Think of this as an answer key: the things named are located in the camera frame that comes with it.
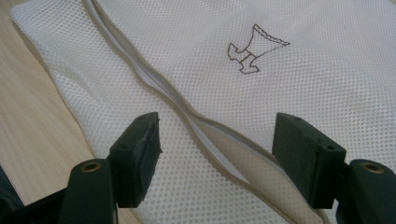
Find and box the white mesh laundry bag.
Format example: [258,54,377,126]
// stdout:
[9,0,396,224]

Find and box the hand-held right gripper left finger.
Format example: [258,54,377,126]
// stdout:
[108,111,163,209]

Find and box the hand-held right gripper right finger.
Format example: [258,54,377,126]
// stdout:
[272,112,347,210]

